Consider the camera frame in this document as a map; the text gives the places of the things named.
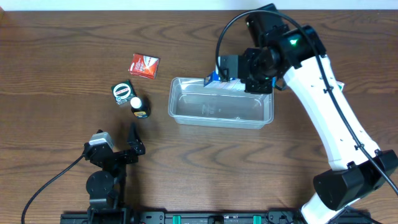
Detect red orange medicine box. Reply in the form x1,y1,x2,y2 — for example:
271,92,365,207
128,54,160,80

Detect clear plastic container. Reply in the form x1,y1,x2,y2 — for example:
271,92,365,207
168,77,274,129

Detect blue Kool Fever box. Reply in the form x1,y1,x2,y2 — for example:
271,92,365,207
203,71,245,91

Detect dark green round-logo box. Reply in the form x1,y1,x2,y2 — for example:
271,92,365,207
111,80,137,105

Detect white green Panadol box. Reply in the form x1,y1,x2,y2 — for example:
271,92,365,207
336,81,345,91

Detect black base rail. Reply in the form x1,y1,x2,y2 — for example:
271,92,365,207
60,210,373,224

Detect dark bottle white cap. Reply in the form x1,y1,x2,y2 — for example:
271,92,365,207
130,96,150,118

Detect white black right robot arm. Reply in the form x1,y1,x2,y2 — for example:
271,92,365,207
215,4,397,223

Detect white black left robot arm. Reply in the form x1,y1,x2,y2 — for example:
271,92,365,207
82,123,146,224

